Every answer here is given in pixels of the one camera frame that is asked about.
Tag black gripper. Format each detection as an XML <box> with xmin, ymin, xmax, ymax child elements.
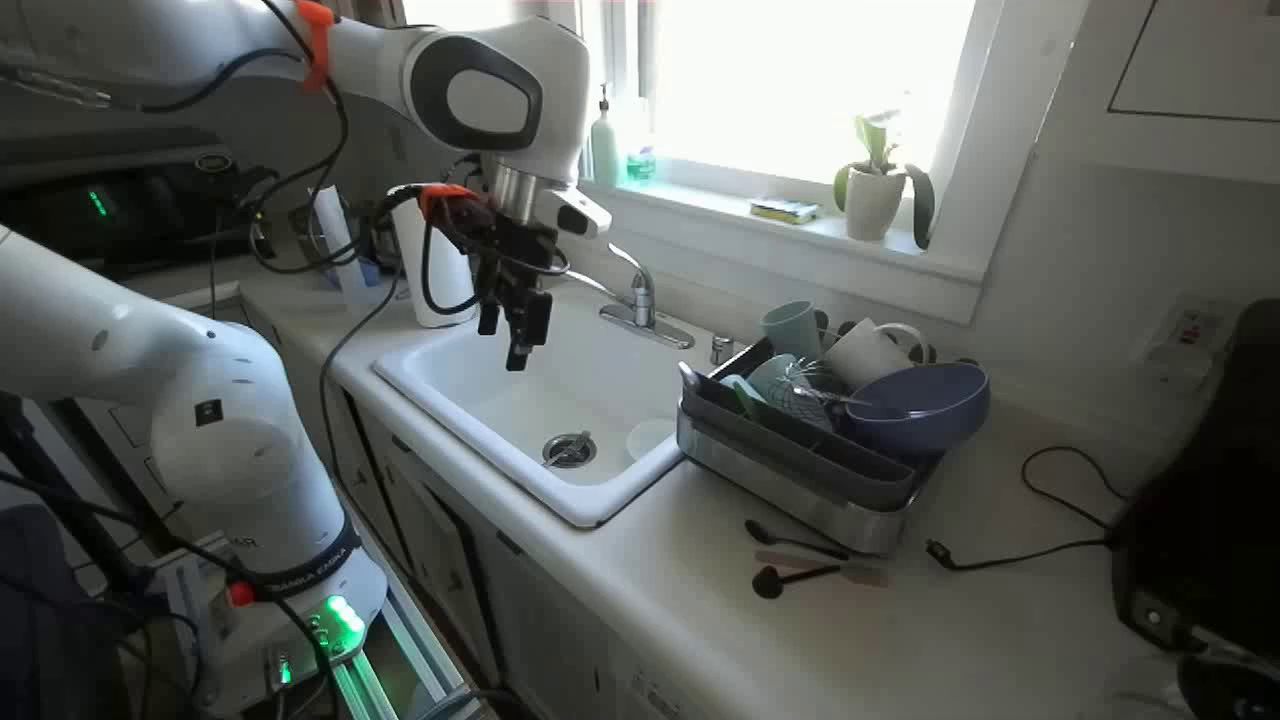
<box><xmin>449</xmin><ymin>190</ymin><xmax>567</xmax><ymax>377</ymax></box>

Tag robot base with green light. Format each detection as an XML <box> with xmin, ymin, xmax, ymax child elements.
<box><xmin>195</xmin><ymin>543</ymin><xmax>474</xmax><ymax>720</ymax></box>

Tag white kitchen sink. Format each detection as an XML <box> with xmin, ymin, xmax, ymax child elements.
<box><xmin>367</xmin><ymin>285</ymin><xmax>716</xmax><ymax>538</ymax></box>

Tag chrome faucet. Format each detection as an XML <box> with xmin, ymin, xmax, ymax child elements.
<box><xmin>558</xmin><ymin>241</ymin><xmax>699</xmax><ymax>352</ymax></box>

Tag metal sink drain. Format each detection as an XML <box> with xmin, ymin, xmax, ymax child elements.
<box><xmin>539</xmin><ymin>429</ymin><xmax>601</xmax><ymax>472</ymax></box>

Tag white upright tube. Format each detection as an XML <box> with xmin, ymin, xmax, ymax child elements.
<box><xmin>308</xmin><ymin>181</ymin><xmax>367</xmax><ymax>297</ymax></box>

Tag green soap bottle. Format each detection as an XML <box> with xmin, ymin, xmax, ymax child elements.
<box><xmin>586</xmin><ymin>86</ymin><xmax>630</xmax><ymax>191</ymax></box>

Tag white base cabinet doors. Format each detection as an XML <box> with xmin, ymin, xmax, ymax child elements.
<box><xmin>314</xmin><ymin>377</ymin><xmax>673</xmax><ymax>720</ymax></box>

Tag green glass container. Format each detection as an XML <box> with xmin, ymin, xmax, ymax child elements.
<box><xmin>726</xmin><ymin>352</ymin><xmax>840</xmax><ymax>431</ymax></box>

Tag grey dish rack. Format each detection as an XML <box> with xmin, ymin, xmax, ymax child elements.
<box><xmin>673</xmin><ymin>333</ymin><xmax>994</xmax><ymax>562</ymax></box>

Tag white ceramic mug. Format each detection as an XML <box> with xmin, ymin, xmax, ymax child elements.
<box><xmin>817</xmin><ymin>317</ymin><xmax>936</xmax><ymax>395</ymax></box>

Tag black round-headed spoon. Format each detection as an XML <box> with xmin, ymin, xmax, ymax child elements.
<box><xmin>747</xmin><ymin>562</ymin><xmax>848</xmax><ymax>604</ymax></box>

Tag potted plant in white pot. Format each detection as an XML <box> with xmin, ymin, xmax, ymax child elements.
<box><xmin>830</xmin><ymin>107</ymin><xmax>941</xmax><ymax>254</ymax></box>

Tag blue bowl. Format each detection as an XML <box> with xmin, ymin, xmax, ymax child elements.
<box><xmin>838</xmin><ymin>361</ymin><xmax>997</xmax><ymax>463</ymax></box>

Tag black countertop appliance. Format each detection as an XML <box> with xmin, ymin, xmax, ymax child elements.
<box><xmin>1108</xmin><ymin>297</ymin><xmax>1280</xmax><ymax>720</ymax></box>

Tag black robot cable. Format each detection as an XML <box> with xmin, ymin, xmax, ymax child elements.
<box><xmin>131</xmin><ymin>0</ymin><xmax>403</xmax><ymax>446</ymax></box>

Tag wooden-handled utensil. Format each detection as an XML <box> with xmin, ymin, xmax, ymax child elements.
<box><xmin>742</xmin><ymin>516</ymin><xmax>893</xmax><ymax>590</ymax></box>

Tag black cable on counter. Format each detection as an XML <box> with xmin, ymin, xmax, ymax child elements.
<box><xmin>926</xmin><ymin>439</ymin><xmax>1138</xmax><ymax>578</ymax></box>

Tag white wall outlet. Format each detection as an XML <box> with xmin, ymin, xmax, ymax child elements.
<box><xmin>1152</xmin><ymin>291</ymin><xmax>1238</xmax><ymax>393</ymax></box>

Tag white wall cabinet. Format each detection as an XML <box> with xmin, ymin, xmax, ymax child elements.
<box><xmin>1065</xmin><ymin>0</ymin><xmax>1280</xmax><ymax>190</ymax></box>

